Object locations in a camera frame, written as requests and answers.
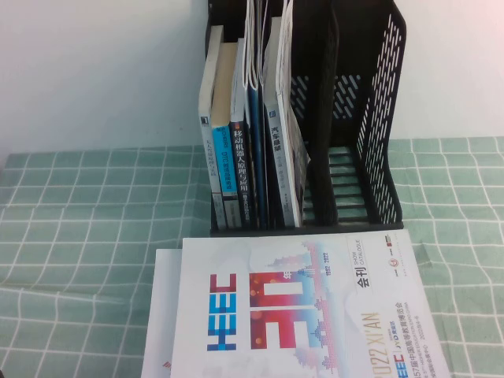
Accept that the white magazine with man portrait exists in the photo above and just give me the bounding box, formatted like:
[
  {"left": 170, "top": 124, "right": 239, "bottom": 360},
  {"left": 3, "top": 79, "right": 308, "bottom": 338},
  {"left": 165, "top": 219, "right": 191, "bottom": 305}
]
[{"left": 275, "top": 0, "right": 312, "bottom": 228}]

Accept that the white HEEC show catalogue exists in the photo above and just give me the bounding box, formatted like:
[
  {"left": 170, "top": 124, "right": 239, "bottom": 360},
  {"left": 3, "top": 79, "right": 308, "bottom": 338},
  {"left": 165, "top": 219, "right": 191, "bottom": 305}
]
[{"left": 141, "top": 228, "right": 453, "bottom": 378}]

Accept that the black spine robot book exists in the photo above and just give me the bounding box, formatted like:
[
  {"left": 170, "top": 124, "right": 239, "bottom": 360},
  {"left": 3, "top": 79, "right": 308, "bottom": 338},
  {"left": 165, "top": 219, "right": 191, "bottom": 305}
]
[{"left": 229, "top": 37, "right": 254, "bottom": 230}]

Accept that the light blue spine book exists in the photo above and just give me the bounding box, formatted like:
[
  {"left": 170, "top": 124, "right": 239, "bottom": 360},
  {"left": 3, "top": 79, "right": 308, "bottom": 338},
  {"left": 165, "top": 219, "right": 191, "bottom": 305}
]
[{"left": 210, "top": 41, "right": 243, "bottom": 229}]

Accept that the white spine car book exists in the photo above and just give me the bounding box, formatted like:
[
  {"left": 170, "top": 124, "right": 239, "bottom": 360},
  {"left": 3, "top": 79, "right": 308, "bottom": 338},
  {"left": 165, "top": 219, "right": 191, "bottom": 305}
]
[{"left": 262, "top": 15, "right": 295, "bottom": 228}]

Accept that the grey spine paperback book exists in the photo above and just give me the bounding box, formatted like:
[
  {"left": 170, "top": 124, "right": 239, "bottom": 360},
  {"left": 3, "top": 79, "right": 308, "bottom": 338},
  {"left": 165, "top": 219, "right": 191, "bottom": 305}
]
[{"left": 198, "top": 24, "right": 228, "bottom": 232}]

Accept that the black mesh book holder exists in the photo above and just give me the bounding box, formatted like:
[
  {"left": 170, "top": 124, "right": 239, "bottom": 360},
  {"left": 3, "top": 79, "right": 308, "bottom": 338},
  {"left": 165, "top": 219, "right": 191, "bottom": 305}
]
[{"left": 204, "top": 0, "right": 406, "bottom": 238}]

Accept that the dark navy thin booklet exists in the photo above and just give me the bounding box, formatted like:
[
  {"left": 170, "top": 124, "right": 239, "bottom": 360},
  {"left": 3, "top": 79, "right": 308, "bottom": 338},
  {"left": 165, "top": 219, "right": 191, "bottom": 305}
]
[{"left": 258, "top": 0, "right": 283, "bottom": 229}]

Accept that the blue cover thin magazine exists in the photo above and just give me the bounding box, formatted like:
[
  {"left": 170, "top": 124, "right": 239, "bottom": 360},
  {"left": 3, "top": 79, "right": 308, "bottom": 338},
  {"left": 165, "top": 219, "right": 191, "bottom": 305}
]
[{"left": 243, "top": 0, "right": 269, "bottom": 229}]

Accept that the green checked tablecloth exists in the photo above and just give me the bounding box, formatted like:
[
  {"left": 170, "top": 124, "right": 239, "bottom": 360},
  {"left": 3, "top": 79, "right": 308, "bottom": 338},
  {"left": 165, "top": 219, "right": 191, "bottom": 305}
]
[{"left": 0, "top": 135, "right": 504, "bottom": 378}]

